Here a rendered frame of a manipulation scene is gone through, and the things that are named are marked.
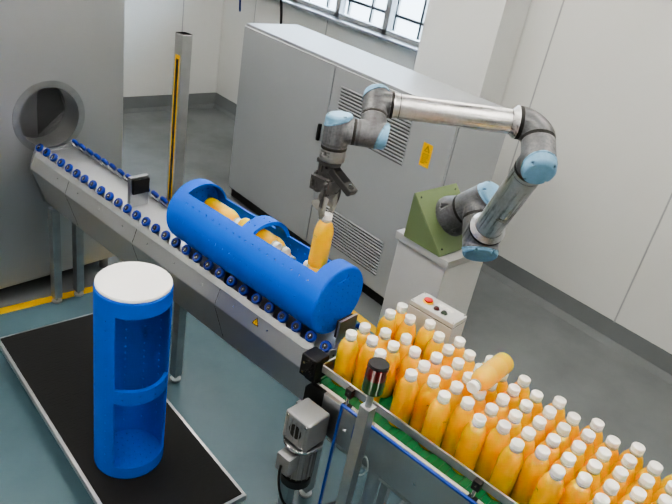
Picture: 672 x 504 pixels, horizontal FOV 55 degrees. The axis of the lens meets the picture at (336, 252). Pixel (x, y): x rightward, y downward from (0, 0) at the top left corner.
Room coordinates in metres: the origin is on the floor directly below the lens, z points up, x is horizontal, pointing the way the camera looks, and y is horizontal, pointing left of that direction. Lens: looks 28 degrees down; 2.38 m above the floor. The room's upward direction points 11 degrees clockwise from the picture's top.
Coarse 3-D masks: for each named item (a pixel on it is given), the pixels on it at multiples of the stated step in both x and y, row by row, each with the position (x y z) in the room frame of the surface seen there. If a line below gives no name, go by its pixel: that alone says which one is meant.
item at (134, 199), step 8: (136, 176) 2.80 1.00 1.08; (144, 176) 2.83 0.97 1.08; (128, 184) 2.78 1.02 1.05; (136, 184) 2.78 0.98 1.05; (144, 184) 2.81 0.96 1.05; (128, 192) 2.78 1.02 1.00; (136, 192) 2.78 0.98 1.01; (144, 192) 2.81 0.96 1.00; (128, 200) 2.78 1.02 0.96; (136, 200) 2.80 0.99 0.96; (144, 200) 2.83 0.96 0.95
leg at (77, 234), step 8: (72, 224) 3.27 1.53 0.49; (72, 232) 3.27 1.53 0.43; (80, 232) 3.27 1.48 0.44; (72, 240) 3.28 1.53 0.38; (80, 240) 3.27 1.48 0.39; (72, 248) 3.28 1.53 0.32; (80, 248) 3.27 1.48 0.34; (80, 256) 3.27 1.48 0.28; (80, 264) 3.27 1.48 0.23; (80, 272) 3.27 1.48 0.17; (80, 280) 3.27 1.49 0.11; (80, 288) 3.27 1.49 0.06; (80, 296) 3.26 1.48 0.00
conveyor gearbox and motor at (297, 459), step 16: (304, 400) 1.75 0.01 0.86; (288, 416) 1.67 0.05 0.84; (304, 416) 1.67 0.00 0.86; (320, 416) 1.68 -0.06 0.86; (288, 432) 1.67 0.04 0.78; (304, 432) 1.62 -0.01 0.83; (320, 432) 1.67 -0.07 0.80; (288, 448) 1.64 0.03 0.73; (304, 448) 1.62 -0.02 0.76; (320, 448) 1.67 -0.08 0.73; (288, 464) 1.60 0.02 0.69; (304, 464) 1.64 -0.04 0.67; (288, 480) 1.65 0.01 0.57; (304, 480) 1.66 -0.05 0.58
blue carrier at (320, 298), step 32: (192, 192) 2.55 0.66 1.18; (224, 192) 2.63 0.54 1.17; (192, 224) 2.35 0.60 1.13; (224, 224) 2.29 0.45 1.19; (256, 224) 2.27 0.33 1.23; (224, 256) 2.22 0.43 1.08; (256, 256) 2.14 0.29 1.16; (288, 256) 2.10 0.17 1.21; (256, 288) 2.13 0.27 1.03; (288, 288) 2.02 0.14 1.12; (320, 288) 1.97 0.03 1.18; (352, 288) 2.11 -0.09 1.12; (320, 320) 1.98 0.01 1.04
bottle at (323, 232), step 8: (320, 224) 2.09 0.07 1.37; (328, 224) 2.09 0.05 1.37; (320, 232) 2.08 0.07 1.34; (328, 232) 2.08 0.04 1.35; (312, 240) 2.10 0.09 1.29; (320, 240) 2.08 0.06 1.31; (328, 240) 2.09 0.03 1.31; (312, 248) 2.09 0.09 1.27; (320, 248) 2.08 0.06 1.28; (328, 248) 2.09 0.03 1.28; (312, 256) 2.09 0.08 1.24; (320, 256) 2.08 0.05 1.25; (312, 264) 2.08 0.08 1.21; (320, 264) 2.08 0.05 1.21
